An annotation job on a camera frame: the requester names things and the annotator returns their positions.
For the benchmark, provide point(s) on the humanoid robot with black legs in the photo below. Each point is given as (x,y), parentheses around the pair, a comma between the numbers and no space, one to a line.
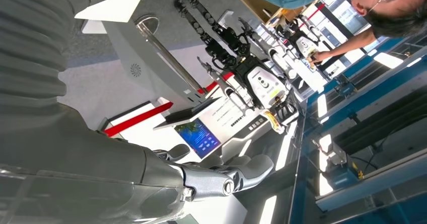
(263,82)

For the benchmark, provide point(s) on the white humanoid robot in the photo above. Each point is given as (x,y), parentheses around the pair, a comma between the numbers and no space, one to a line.
(305,45)

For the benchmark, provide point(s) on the blue steel gantry frame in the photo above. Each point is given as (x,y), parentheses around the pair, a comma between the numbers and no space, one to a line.
(393,214)

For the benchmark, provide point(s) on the grey kiosk stand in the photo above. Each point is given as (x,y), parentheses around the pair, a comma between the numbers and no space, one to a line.
(146,72)

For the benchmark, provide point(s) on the blue hoist unit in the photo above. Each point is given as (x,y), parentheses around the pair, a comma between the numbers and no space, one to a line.
(340,177)
(345,89)

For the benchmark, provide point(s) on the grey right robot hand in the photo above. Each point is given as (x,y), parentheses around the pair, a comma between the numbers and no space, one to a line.
(83,155)

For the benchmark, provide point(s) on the white display console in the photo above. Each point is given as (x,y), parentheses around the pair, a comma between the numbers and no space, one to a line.
(226,115)

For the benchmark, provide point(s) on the chrome stanchion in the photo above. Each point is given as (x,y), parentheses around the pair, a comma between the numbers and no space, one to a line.
(146,24)

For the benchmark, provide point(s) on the red barrier belt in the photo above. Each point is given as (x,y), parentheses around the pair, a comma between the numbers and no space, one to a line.
(140,119)

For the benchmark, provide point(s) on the blue display screen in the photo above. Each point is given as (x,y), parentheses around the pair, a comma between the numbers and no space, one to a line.
(198,137)

